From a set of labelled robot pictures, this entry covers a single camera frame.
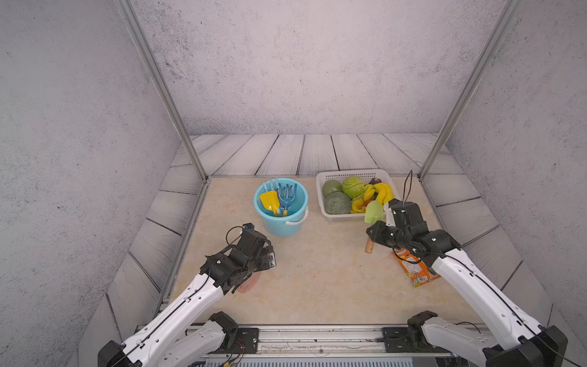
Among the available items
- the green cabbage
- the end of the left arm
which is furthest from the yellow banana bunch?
the end of the left arm

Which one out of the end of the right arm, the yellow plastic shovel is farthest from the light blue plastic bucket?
the end of the right arm

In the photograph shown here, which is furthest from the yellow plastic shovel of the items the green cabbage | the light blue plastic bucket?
the green cabbage

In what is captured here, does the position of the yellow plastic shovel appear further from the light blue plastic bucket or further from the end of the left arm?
the end of the left arm

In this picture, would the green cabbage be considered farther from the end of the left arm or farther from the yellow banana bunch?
the end of the left arm

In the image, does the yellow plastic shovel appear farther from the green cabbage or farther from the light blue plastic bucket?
the green cabbage
